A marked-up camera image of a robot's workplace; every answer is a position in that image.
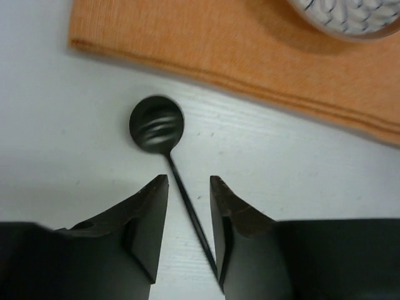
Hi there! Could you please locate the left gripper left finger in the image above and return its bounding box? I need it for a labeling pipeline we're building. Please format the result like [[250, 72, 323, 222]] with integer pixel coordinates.
[[1, 175, 169, 299]]

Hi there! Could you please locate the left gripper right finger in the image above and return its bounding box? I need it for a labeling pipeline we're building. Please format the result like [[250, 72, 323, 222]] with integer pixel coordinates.
[[210, 176, 399, 299]]

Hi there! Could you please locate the black spoon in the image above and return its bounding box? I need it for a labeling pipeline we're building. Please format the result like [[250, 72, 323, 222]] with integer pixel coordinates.
[[129, 95, 218, 278]]

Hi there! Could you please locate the orange cloth napkin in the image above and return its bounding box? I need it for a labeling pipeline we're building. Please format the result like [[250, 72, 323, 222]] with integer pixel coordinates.
[[68, 1, 399, 145]]

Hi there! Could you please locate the floral patterned ceramic plate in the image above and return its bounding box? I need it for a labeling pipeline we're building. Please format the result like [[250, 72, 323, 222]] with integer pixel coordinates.
[[288, 0, 399, 43]]

